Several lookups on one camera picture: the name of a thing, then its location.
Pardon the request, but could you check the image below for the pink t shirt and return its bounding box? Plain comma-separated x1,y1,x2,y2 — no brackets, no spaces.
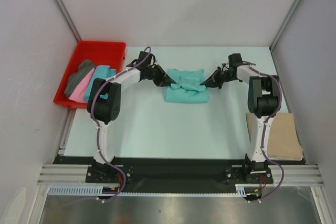
68,68,95,103

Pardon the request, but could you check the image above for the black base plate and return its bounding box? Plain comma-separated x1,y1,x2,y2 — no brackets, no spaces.
53,155,305,195

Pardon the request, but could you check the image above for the mint green t shirt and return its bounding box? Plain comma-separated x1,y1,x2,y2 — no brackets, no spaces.
164,69,209,104

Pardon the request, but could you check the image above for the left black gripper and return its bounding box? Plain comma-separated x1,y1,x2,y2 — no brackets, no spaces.
145,65,175,87

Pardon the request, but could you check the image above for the folded beige t shirt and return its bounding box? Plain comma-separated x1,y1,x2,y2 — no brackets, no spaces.
246,113,303,162

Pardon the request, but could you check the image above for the red plastic bin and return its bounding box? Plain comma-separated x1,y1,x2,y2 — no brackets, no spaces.
54,41,126,109

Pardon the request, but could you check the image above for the right aluminium corner post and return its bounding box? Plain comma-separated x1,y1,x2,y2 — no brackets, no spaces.
269,0,303,53

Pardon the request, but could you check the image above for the aluminium rail frame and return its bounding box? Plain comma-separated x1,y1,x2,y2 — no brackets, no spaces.
36,108,326,224

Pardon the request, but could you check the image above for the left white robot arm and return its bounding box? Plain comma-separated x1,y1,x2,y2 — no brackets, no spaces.
87,47,176,182

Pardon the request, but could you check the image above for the grey t shirt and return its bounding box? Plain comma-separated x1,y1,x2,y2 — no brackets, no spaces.
64,59,96,98

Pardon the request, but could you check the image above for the blue t shirt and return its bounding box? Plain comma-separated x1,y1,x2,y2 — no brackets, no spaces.
83,65,117,102

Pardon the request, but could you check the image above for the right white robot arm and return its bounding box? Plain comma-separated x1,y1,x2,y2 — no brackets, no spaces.
201,53,282,183

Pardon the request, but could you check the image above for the left aluminium corner post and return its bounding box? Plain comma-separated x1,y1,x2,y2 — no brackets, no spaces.
53,0,82,42

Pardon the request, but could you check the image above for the white slotted cable duct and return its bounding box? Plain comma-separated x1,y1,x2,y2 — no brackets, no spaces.
48,185,260,197

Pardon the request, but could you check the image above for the aluminium corner post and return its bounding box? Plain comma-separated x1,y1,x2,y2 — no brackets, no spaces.
269,0,303,53
53,0,82,42

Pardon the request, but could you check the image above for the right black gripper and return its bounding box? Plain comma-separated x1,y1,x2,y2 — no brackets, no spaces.
201,67,236,89

